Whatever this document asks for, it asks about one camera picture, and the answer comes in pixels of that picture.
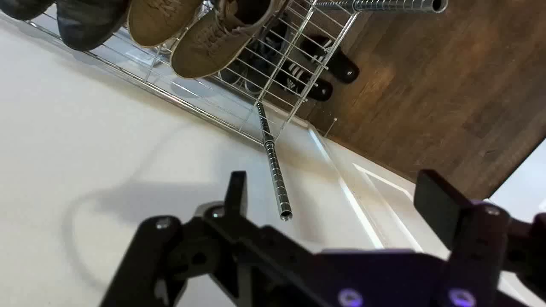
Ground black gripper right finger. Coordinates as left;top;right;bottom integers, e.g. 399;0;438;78
412;168;546;307

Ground white door frame trim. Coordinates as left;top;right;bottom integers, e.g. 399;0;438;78
266;112;382;252

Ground white panel door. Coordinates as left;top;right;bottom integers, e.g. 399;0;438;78
317;126;474;257

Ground tan suede shoe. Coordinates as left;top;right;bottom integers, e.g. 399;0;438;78
124;0;202;47
168;0;286;80

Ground black shoe white stripes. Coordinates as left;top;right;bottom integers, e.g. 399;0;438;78
266;32;361;85
220;56;334;103

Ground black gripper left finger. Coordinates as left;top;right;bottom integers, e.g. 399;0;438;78
100;168;365;307

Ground chrome wire shoe rack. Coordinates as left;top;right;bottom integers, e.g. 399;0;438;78
27;0;450;221

